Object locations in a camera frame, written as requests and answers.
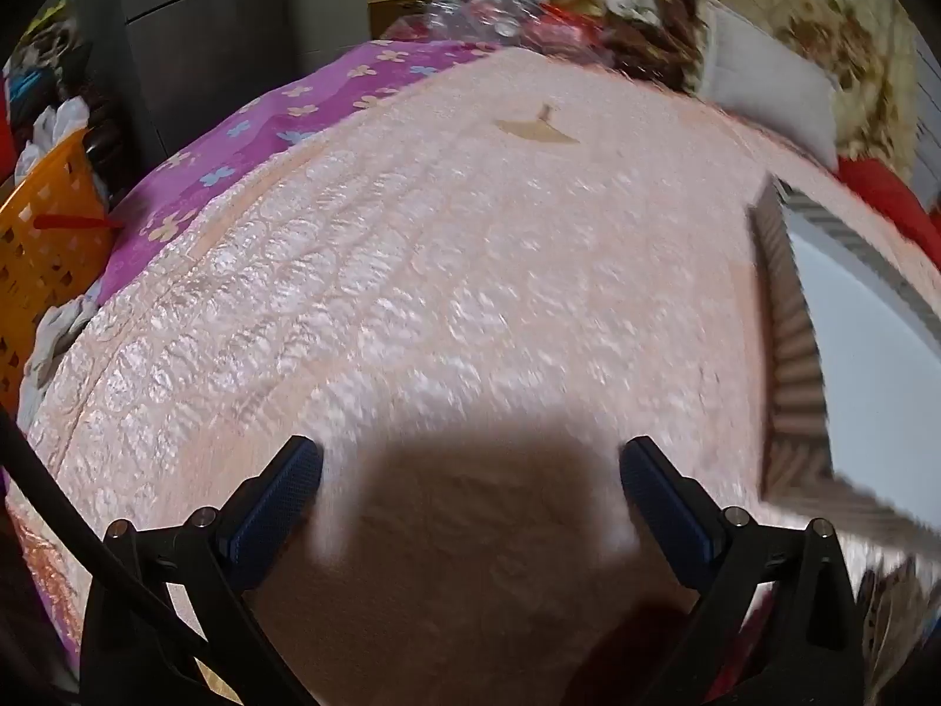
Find pink textured blanket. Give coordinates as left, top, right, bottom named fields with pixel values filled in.
left=7, top=48, right=941, bottom=706

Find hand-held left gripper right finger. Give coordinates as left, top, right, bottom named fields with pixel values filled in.
left=619, top=435, right=865, bottom=706

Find striped cardboard box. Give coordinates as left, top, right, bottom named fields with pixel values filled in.
left=746, top=176, right=941, bottom=560

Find orange plastic basket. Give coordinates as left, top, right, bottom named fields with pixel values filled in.
left=0, top=128, right=115, bottom=413

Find white cloth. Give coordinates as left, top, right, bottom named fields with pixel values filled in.
left=18, top=294, right=100, bottom=420
left=15, top=99, right=89, bottom=170

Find grey refrigerator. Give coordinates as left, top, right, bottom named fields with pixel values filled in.
left=118, top=0, right=310, bottom=163

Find cream floral quilt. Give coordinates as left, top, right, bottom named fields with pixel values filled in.
left=691, top=0, right=920, bottom=185

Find black cable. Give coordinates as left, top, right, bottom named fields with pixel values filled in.
left=0, top=404, right=222, bottom=678

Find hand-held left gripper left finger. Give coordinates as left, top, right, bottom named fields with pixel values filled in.
left=81, top=435, right=325, bottom=706

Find grey pillow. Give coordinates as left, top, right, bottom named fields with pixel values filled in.
left=698, top=4, right=839, bottom=170

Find clear plastic bags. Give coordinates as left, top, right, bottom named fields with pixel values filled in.
left=426, top=0, right=563, bottom=49

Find brown floral quilt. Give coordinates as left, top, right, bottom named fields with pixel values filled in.
left=606, top=0, right=710, bottom=93

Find red pillow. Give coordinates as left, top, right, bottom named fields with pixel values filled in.
left=838, top=158, right=941, bottom=266

